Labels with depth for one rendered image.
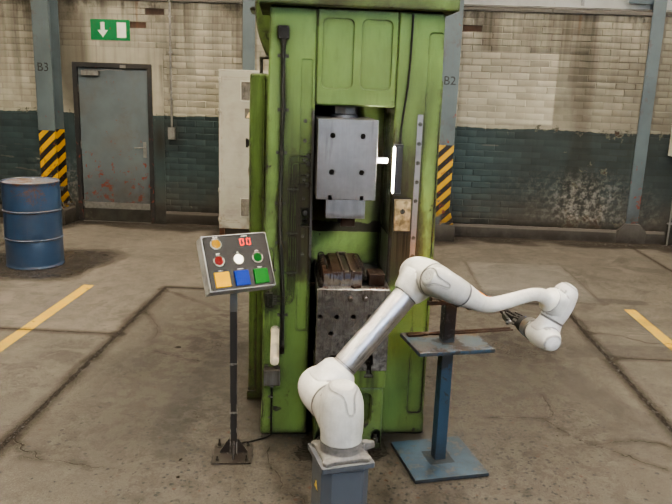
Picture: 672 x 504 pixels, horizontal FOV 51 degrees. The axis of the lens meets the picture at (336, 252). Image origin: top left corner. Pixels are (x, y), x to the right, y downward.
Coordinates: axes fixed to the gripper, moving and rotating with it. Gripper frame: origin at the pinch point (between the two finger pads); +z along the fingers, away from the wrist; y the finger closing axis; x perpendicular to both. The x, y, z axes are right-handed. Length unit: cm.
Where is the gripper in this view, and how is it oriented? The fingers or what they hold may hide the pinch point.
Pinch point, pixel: (504, 311)
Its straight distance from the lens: 332.8
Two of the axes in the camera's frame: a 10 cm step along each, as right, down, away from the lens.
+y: 9.7, -0.3, 2.5
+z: -2.5, -2.3, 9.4
